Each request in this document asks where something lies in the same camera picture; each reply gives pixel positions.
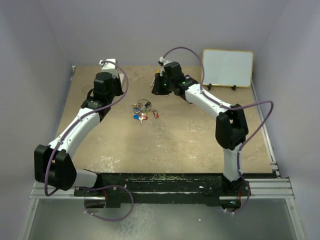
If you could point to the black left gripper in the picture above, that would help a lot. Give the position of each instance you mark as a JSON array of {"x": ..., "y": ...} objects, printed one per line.
[{"x": 117, "y": 81}]

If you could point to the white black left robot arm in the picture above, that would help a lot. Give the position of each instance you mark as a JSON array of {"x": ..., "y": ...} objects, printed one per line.
[{"x": 53, "y": 165}]

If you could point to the small blue key tag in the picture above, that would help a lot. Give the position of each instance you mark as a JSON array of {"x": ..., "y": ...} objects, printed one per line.
[{"x": 135, "y": 116}]

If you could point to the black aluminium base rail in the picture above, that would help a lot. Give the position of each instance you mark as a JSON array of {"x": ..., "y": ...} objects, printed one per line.
[{"x": 210, "y": 189}]

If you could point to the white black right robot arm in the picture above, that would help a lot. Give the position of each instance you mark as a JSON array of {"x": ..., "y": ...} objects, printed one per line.
[{"x": 231, "y": 126}]

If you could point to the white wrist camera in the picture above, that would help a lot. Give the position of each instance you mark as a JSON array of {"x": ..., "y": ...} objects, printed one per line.
[
  {"x": 162, "y": 62},
  {"x": 108, "y": 66}
]

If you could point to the black whiteboard stand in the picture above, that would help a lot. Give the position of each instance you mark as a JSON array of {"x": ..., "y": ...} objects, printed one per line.
[{"x": 210, "y": 86}]

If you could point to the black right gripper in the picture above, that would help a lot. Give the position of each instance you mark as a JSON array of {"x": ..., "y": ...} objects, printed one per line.
[{"x": 157, "y": 89}]

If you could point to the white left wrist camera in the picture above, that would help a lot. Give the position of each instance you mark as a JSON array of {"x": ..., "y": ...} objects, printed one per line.
[{"x": 108, "y": 66}]

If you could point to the white stapler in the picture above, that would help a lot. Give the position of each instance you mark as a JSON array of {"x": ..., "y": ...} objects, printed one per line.
[{"x": 121, "y": 77}]

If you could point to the large metal keyring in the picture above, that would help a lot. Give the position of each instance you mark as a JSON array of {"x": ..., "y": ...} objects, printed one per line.
[{"x": 144, "y": 105}]

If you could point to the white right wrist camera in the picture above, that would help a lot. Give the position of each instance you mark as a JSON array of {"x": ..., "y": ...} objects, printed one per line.
[{"x": 162, "y": 62}]

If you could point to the yellow framed whiteboard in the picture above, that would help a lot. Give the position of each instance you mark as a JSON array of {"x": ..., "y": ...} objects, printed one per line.
[{"x": 228, "y": 68}]

